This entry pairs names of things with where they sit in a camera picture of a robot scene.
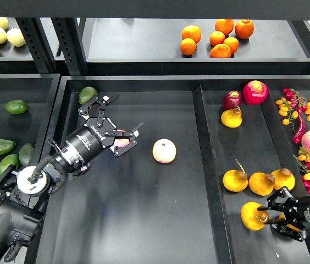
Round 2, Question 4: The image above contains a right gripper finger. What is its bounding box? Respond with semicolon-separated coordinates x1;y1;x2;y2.
265;217;306;242
257;186;295;212

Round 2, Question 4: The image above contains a black left tray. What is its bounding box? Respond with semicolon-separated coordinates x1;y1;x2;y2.
0;74;60;164

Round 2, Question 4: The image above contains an orange far left bottom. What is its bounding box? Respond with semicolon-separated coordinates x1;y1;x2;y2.
180;38;197;56

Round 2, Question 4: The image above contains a light green avocado left tray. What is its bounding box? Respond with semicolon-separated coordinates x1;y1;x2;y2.
0;154;20;176

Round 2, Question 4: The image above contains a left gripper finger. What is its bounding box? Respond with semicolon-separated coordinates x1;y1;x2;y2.
78;93;119;128
103;122;144;157

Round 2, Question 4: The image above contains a green avocado at tray wall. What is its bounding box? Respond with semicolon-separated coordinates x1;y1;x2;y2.
18;143;34;167

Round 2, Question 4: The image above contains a green avocado upper left tray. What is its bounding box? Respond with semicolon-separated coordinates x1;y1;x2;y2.
4;100;29;114

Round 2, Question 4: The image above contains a black tray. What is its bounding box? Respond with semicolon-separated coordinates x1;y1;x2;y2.
0;74;60;164
13;75;310;264

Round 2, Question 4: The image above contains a black centre tray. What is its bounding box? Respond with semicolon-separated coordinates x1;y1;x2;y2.
13;75;310;264

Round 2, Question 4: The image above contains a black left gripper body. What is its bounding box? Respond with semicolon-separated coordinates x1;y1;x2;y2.
65;117;117;163

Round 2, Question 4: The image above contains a big red apple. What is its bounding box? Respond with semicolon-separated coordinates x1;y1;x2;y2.
242;80;269;105

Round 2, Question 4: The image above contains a pale yellow pear right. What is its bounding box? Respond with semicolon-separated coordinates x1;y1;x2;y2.
7;28;26;47

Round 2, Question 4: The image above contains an orange centre small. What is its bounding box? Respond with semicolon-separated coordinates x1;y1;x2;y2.
209;31;225;47

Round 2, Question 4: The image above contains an orange far left top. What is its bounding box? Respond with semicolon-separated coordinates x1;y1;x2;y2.
181;25;202;43

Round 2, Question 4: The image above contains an upper cherry tomato bunch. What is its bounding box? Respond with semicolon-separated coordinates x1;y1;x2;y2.
275;88;310;132

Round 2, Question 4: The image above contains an orange right middle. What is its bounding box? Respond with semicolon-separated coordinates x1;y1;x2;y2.
224;37;239;54

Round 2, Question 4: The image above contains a pink apple left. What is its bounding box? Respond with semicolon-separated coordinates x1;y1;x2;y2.
110;138;130;151

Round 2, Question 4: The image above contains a black shelf frame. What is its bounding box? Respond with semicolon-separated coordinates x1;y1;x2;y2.
0;1;310;75

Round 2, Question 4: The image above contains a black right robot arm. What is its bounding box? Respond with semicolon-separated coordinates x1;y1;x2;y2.
257;186;310;242

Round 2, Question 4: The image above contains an orange front bottom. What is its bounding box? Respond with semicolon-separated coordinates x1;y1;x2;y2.
210;43;232;58

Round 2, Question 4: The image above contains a dark red small apple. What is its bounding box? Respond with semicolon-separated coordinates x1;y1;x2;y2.
222;90;242;110

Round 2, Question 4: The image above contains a red chili pepper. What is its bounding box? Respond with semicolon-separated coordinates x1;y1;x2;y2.
292;115;306;144

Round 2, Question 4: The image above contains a green avocado at tray corner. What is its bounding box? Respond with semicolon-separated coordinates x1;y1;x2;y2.
78;86;98;105

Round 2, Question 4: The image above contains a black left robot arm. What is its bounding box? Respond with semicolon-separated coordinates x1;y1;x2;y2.
0;95;143;262

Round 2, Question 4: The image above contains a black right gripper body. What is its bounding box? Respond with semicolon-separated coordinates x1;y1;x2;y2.
286;196;310;230

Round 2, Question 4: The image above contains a pale pink apple centre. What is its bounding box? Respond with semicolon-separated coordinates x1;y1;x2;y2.
152;139;176;164

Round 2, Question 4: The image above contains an orange top middle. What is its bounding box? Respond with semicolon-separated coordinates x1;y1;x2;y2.
215;19;235;36

